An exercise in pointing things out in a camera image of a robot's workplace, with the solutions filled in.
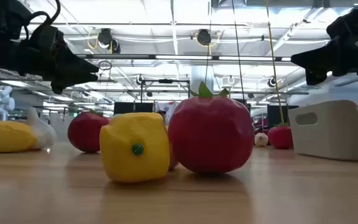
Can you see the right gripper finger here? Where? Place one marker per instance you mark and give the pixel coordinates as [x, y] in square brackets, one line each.
[316, 77]
[318, 59]

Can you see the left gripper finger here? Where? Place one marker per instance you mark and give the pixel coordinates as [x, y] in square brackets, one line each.
[73, 65]
[69, 81]

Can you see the red toy tomato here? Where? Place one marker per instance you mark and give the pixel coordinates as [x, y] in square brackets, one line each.
[279, 138]
[211, 137]
[83, 133]

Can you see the white toy garlic bulb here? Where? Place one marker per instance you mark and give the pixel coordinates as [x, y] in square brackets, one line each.
[45, 133]
[261, 140]

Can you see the yellow toy bell pepper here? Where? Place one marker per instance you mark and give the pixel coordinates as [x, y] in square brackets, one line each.
[125, 137]

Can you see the yellow toy lemon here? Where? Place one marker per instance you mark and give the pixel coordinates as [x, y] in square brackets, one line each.
[4, 137]

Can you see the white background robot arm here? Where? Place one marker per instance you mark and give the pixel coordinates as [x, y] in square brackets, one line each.
[2, 102]

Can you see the overhead bar with light strips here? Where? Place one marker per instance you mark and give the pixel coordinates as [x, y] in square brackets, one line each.
[119, 57]

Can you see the black computer case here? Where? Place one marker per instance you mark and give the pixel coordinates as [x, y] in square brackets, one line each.
[275, 115]

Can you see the light grey plastic basket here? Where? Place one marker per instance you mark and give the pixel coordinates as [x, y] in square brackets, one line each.
[337, 140]

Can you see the black background panel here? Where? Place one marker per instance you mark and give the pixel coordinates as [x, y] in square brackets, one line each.
[133, 108]

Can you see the person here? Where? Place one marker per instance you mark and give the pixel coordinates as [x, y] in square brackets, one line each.
[165, 119]

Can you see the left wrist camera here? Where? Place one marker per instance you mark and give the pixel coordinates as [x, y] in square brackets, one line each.
[46, 35]

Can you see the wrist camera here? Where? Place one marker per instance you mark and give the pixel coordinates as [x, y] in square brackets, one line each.
[350, 23]
[46, 35]

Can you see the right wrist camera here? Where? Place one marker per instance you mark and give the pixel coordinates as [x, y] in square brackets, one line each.
[350, 23]

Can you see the black background rig frame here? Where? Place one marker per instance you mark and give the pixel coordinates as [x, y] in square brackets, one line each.
[165, 81]

